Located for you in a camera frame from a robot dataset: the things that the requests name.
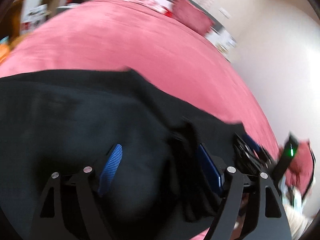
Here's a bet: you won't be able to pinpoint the white fluffy cloth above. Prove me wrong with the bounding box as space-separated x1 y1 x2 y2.
281 187 316 240

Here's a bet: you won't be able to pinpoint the pink ruffled pillow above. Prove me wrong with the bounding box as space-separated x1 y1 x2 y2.
172 0 215 34

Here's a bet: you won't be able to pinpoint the black pants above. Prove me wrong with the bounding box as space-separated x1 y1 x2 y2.
0 69 250 240

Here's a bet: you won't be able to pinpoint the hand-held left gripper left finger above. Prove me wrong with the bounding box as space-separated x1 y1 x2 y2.
24 144 123 240

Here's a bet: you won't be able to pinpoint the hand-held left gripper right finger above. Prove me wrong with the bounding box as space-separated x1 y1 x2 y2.
196 142 293 240

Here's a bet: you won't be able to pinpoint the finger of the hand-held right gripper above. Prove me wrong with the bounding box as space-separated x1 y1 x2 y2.
244 134 274 170
233 133 262 177

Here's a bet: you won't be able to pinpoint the wooden desk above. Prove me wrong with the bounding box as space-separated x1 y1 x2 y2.
0 0 63 40

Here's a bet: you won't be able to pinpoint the pink plush bed blanket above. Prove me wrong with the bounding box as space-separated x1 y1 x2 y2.
0 0 280 240

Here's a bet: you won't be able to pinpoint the white appliance carton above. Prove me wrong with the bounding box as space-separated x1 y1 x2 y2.
21 4 49 34

